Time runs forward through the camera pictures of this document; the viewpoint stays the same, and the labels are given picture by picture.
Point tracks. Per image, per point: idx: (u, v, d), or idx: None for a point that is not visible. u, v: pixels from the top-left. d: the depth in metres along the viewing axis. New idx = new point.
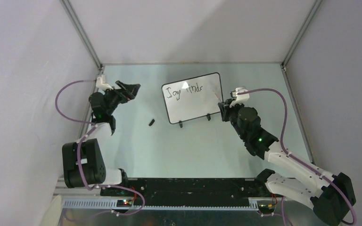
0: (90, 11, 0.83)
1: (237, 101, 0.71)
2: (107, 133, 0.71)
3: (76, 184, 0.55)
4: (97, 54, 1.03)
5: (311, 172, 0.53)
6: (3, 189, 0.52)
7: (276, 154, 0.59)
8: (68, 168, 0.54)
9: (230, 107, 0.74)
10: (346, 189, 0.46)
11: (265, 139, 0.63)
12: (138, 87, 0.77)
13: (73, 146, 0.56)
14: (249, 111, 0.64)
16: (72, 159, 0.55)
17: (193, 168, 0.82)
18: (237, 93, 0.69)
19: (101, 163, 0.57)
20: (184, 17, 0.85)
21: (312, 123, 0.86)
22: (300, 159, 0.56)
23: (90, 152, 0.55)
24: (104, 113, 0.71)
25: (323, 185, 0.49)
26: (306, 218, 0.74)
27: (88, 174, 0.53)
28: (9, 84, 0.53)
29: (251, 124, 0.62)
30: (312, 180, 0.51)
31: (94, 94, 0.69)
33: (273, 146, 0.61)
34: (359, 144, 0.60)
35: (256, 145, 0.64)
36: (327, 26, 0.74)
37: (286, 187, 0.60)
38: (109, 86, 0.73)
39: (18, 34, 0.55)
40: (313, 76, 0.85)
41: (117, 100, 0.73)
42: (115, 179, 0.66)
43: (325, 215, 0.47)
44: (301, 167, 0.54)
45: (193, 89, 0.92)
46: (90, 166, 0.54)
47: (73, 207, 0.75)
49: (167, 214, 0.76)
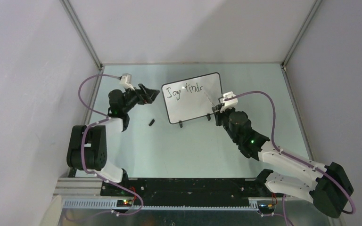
0: (91, 10, 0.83)
1: (227, 105, 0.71)
2: (118, 129, 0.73)
3: (76, 165, 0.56)
4: (97, 54, 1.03)
5: (303, 165, 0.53)
6: (3, 189, 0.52)
7: (269, 153, 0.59)
8: (72, 146, 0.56)
9: (221, 112, 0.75)
10: (340, 179, 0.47)
11: (257, 141, 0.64)
12: (158, 92, 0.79)
13: (83, 128, 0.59)
14: (239, 114, 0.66)
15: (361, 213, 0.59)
16: (79, 140, 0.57)
17: (193, 169, 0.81)
18: (225, 99, 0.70)
19: (103, 150, 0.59)
20: (184, 17, 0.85)
21: (312, 123, 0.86)
22: (292, 156, 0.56)
23: (96, 137, 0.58)
24: (120, 110, 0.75)
25: (317, 177, 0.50)
26: (306, 218, 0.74)
27: (89, 157, 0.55)
28: (9, 84, 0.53)
29: (242, 127, 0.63)
30: (306, 173, 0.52)
31: (113, 91, 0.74)
33: (265, 146, 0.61)
34: (359, 144, 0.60)
35: (250, 148, 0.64)
36: (327, 26, 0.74)
37: (285, 184, 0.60)
38: (131, 86, 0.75)
39: (17, 34, 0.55)
40: (312, 76, 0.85)
41: (135, 101, 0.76)
42: (115, 176, 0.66)
43: (325, 207, 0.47)
44: (293, 161, 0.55)
45: (193, 89, 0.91)
46: (92, 150, 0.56)
47: (73, 207, 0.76)
49: (167, 214, 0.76)
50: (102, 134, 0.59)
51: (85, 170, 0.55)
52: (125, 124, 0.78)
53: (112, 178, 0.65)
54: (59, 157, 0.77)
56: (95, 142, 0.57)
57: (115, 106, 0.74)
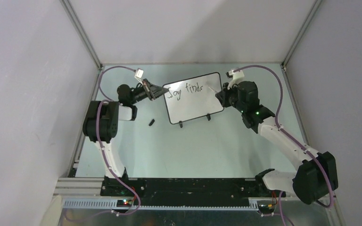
0: (90, 11, 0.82)
1: (234, 79, 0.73)
2: (126, 117, 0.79)
3: (89, 134, 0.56)
4: (97, 54, 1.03)
5: (296, 146, 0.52)
6: (2, 189, 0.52)
7: (268, 126, 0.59)
8: (88, 115, 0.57)
9: (229, 90, 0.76)
10: (327, 168, 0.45)
11: (262, 113, 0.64)
12: (164, 91, 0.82)
13: (97, 104, 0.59)
14: (249, 84, 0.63)
15: None
16: (95, 111, 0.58)
17: (193, 168, 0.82)
18: (233, 71, 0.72)
19: (115, 123, 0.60)
20: (184, 17, 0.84)
21: (312, 123, 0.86)
22: (289, 133, 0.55)
23: (110, 110, 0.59)
24: (128, 103, 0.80)
25: (304, 159, 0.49)
26: (306, 219, 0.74)
27: (102, 126, 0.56)
28: (9, 84, 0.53)
29: (248, 95, 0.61)
30: (296, 153, 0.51)
31: (122, 86, 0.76)
33: (267, 119, 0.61)
34: (360, 145, 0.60)
35: (252, 117, 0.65)
36: (328, 25, 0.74)
37: (276, 176, 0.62)
38: (141, 81, 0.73)
39: (17, 35, 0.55)
40: (312, 76, 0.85)
41: (143, 96, 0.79)
42: (119, 168, 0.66)
43: (303, 190, 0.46)
44: (288, 140, 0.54)
45: (193, 89, 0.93)
46: (105, 121, 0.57)
47: (73, 207, 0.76)
49: (167, 214, 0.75)
50: (116, 109, 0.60)
51: (98, 138, 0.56)
52: (134, 115, 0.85)
53: (114, 168, 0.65)
54: (59, 157, 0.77)
56: (109, 114, 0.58)
57: (124, 100, 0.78)
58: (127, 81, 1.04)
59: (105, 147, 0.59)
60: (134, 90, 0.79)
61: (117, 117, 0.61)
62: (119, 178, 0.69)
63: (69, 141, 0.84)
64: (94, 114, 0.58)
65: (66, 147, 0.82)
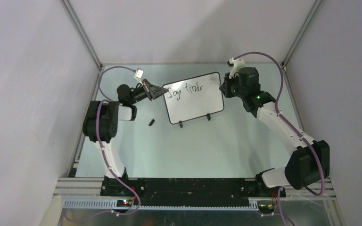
0: (90, 11, 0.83)
1: (234, 68, 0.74)
2: (126, 117, 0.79)
3: (88, 134, 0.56)
4: (97, 54, 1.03)
5: (292, 132, 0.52)
6: (2, 189, 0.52)
7: (268, 111, 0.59)
8: (88, 115, 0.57)
9: (230, 79, 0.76)
10: (321, 155, 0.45)
11: (263, 97, 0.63)
12: (163, 91, 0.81)
13: (97, 104, 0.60)
14: (250, 68, 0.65)
15: None
16: (95, 111, 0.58)
17: (193, 168, 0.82)
18: (234, 59, 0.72)
19: (115, 123, 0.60)
20: (184, 17, 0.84)
21: (311, 123, 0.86)
22: (287, 120, 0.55)
23: (110, 110, 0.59)
24: (128, 103, 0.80)
25: (299, 145, 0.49)
26: (306, 219, 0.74)
27: (102, 125, 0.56)
28: (9, 83, 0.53)
29: (248, 79, 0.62)
30: (292, 139, 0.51)
31: (121, 85, 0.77)
33: (267, 104, 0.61)
34: (359, 145, 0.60)
35: (252, 101, 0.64)
36: (328, 25, 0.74)
37: (272, 172, 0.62)
38: (141, 81, 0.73)
39: (17, 35, 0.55)
40: (312, 76, 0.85)
41: (142, 96, 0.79)
42: (119, 168, 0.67)
43: (294, 175, 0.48)
44: (285, 125, 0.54)
45: (193, 88, 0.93)
46: (105, 120, 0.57)
47: (73, 207, 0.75)
49: (167, 214, 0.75)
50: (116, 109, 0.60)
51: (98, 139, 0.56)
52: (134, 115, 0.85)
53: (114, 168, 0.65)
54: (59, 157, 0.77)
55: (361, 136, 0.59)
56: (109, 114, 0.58)
57: (124, 101, 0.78)
58: (127, 81, 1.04)
59: (105, 147, 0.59)
60: (134, 90, 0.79)
61: (117, 117, 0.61)
62: (119, 178, 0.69)
63: (69, 141, 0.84)
64: (94, 113, 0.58)
65: (66, 147, 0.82)
